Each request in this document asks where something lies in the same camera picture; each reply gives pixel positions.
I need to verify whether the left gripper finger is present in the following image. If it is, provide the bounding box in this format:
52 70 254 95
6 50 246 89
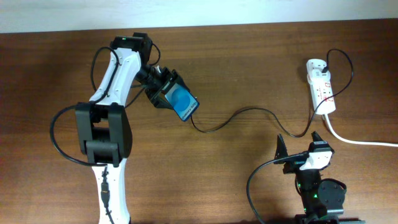
150 90 173 110
171 70 190 92

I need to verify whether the blue Galaxy smartphone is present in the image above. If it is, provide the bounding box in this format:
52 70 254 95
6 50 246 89
165 83 200 121

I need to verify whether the black USB charging cable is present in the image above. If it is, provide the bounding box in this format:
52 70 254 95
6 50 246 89
190 49 354 138

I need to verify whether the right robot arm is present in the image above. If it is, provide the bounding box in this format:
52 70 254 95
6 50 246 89
274 131 347 223

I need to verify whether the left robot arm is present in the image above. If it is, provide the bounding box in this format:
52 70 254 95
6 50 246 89
75 32 200 223

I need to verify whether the white USB charger adapter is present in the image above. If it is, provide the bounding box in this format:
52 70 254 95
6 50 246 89
306 58 331 85

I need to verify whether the white power strip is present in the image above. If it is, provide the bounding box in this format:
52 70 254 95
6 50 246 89
305 58 337 116

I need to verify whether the white power strip cord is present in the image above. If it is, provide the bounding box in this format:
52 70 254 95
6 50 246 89
322 113 398 148

